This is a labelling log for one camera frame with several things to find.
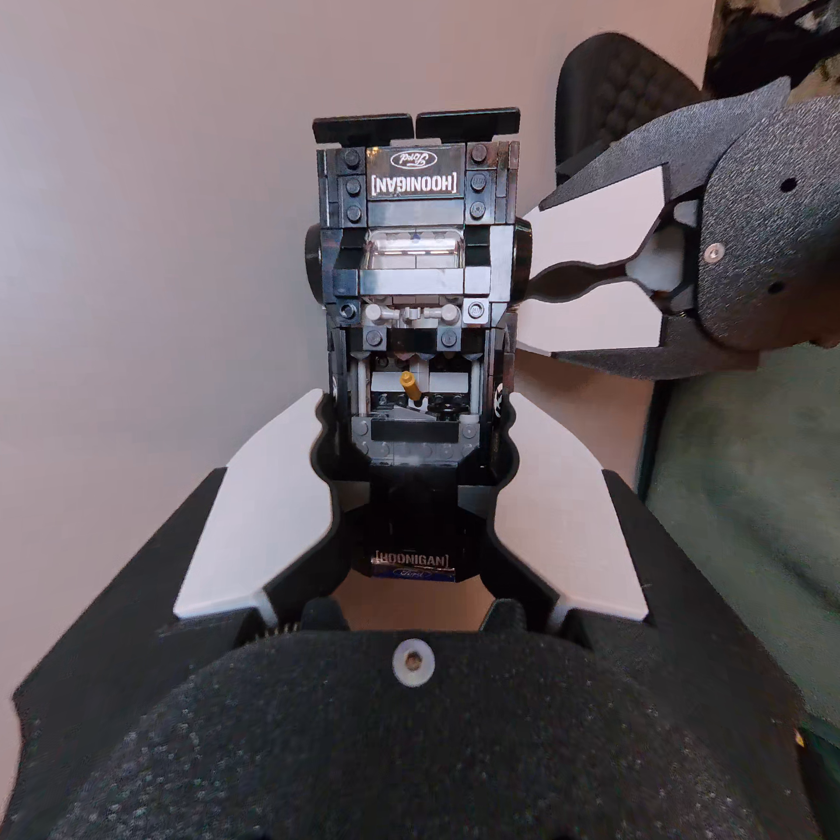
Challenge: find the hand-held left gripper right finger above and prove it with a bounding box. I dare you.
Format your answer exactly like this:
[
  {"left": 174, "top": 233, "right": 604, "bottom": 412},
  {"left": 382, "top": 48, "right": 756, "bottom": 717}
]
[{"left": 491, "top": 390, "right": 651, "bottom": 631}]

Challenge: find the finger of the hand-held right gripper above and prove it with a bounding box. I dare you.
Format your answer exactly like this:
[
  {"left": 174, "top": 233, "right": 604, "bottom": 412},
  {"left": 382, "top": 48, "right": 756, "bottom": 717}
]
[
  {"left": 515, "top": 280, "right": 668, "bottom": 359},
  {"left": 520, "top": 163, "right": 672, "bottom": 287}
]

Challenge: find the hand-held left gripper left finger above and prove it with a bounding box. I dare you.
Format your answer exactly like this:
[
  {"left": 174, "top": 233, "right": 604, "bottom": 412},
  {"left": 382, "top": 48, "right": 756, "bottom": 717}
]
[{"left": 174, "top": 390, "right": 342, "bottom": 626}]

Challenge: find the black lego car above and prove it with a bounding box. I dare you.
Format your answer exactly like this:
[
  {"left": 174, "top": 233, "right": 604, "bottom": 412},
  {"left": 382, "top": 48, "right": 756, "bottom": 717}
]
[{"left": 305, "top": 108, "right": 535, "bottom": 585}]

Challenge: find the person's right forearm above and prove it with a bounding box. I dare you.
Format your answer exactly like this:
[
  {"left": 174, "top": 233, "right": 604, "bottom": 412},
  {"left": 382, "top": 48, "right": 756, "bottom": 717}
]
[{"left": 707, "top": 0, "right": 840, "bottom": 99}]

